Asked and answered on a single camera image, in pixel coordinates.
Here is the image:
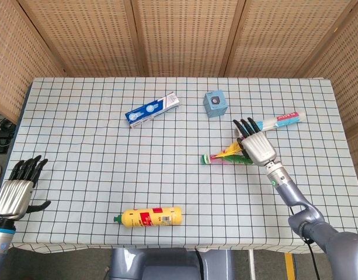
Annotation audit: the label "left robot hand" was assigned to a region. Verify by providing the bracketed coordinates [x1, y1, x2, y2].
[0, 155, 52, 221]

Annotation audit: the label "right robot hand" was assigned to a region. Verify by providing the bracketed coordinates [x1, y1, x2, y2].
[232, 117, 277, 167]

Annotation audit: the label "colourful feather shuttlecock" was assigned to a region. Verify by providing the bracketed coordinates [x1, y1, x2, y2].
[200, 141, 255, 166]

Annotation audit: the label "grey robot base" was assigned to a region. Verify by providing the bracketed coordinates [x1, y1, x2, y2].
[109, 248, 235, 280]

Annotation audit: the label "plastic wrap roll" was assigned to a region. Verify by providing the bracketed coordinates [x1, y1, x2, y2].
[236, 109, 307, 138]

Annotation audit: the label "small light blue box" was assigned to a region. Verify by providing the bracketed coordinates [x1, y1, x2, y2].
[203, 90, 228, 118]

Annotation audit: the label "blue white toothpaste box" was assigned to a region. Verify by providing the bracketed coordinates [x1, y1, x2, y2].
[124, 92, 180, 129]

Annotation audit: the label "white table leg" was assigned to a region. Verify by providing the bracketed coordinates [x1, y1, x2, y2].
[248, 250, 256, 280]

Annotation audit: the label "white checked tablecloth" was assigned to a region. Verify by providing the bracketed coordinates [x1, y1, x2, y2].
[4, 76, 358, 253]

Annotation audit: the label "yellow bottle with green cap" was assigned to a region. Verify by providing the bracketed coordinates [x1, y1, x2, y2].
[113, 205, 183, 229]

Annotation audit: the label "woven folding screen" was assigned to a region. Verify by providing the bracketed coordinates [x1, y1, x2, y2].
[0, 0, 358, 187]

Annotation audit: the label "black cables on floor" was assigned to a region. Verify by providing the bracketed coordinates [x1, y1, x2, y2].
[0, 112, 16, 155]

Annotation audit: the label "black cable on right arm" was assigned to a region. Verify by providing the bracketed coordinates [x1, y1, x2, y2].
[289, 204, 321, 280]

